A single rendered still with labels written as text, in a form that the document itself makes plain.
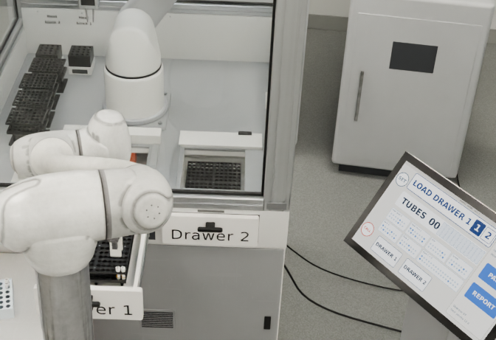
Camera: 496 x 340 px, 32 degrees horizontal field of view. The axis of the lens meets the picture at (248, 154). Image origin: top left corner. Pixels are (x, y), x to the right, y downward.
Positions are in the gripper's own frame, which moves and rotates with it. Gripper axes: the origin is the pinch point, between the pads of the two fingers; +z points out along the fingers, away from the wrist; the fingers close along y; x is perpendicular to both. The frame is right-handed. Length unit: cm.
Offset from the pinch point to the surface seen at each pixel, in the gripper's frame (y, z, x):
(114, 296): -10.7, 9.5, -0.6
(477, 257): -13, -11, -94
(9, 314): -6.1, 22.5, 30.2
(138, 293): -10.7, 7.9, -7.0
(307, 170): 173, 98, -69
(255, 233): 21.4, 12.6, -38.4
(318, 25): 331, 94, -83
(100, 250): 8.1, 9.9, 6.2
